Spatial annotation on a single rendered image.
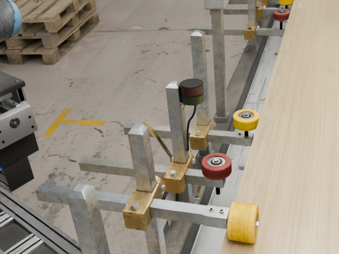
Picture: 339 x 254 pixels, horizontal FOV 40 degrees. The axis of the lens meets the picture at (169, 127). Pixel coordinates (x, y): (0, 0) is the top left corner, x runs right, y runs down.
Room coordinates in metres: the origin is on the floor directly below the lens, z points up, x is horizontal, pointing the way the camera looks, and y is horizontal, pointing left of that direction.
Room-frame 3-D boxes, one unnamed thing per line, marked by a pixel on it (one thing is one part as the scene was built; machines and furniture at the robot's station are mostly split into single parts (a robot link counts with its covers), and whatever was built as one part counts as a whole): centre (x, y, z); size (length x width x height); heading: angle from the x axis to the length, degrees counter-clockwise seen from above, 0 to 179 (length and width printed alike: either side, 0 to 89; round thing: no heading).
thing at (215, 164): (0.99, -0.11, 0.85); 0.08 x 0.08 x 0.11
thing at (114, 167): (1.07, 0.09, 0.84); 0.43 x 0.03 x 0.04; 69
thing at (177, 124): (1.07, -0.02, 0.87); 0.04 x 0.04 x 0.48; 69
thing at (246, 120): (1.21, -0.24, 0.85); 0.08 x 0.08 x 0.11
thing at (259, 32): (2.21, -0.41, 0.80); 0.44 x 0.03 x 0.04; 69
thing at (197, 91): (1.05, -0.07, 1.10); 0.06 x 0.06 x 0.02
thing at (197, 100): (1.05, -0.07, 1.08); 0.06 x 0.06 x 0.02
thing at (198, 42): (1.30, -0.11, 0.92); 0.04 x 0.04 x 0.48; 69
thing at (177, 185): (1.05, -0.02, 0.85); 0.14 x 0.06 x 0.05; 159
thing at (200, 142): (1.28, -0.11, 0.82); 0.14 x 0.06 x 0.05; 159
